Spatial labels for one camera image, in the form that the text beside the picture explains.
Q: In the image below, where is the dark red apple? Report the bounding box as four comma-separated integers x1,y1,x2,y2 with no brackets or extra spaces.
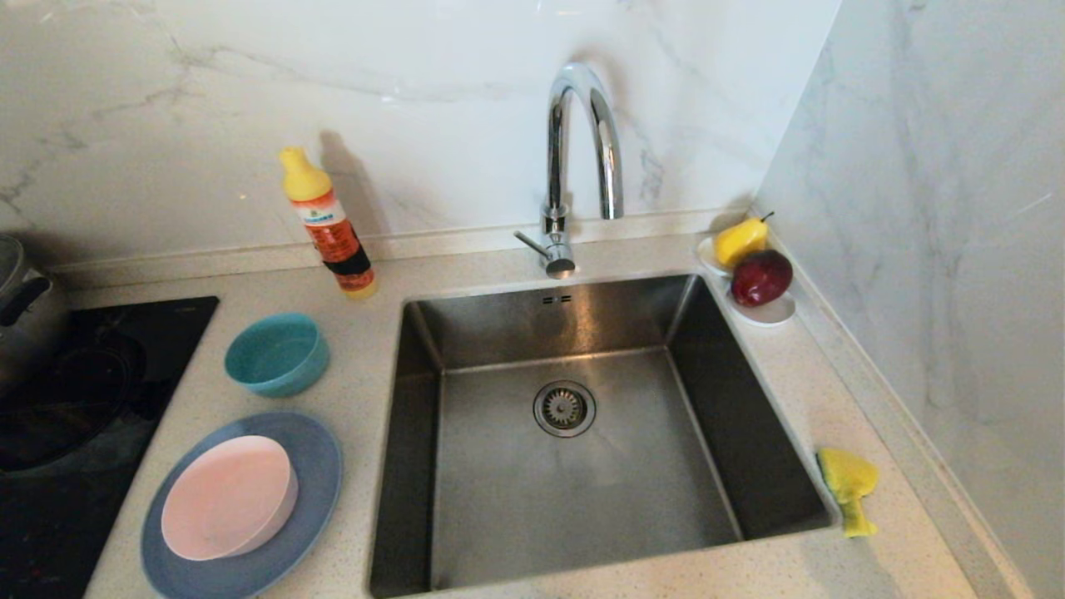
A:
731,249,794,308

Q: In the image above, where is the stainless steel sink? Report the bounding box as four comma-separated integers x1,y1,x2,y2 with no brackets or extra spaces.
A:
369,273,837,598

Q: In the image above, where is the pink bowl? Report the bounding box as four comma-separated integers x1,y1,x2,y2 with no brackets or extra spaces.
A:
161,435,299,562

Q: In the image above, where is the black induction cooktop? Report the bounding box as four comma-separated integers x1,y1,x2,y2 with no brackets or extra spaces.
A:
0,295,220,599

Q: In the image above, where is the yellow orange detergent bottle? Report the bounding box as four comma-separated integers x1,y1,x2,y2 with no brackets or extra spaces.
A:
279,146,378,300

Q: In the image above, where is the small white dish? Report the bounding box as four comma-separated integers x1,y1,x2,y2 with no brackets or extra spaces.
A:
696,235,737,277
726,291,797,328

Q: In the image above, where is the teal bowl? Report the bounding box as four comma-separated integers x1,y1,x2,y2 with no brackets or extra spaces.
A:
224,312,330,399

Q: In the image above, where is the yellow green sponge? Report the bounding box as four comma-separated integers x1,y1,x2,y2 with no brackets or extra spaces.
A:
816,448,880,538

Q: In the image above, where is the blue-grey plate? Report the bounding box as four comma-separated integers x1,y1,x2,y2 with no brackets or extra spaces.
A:
140,411,344,599

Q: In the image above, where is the round metal drain strainer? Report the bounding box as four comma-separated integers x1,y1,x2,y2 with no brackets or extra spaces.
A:
532,380,597,438

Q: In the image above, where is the yellow pear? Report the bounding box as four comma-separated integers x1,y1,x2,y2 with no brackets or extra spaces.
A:
714,211,775,270

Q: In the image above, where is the chrome gooseneck faucet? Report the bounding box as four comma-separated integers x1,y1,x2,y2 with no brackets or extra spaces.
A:
513,62,625,280

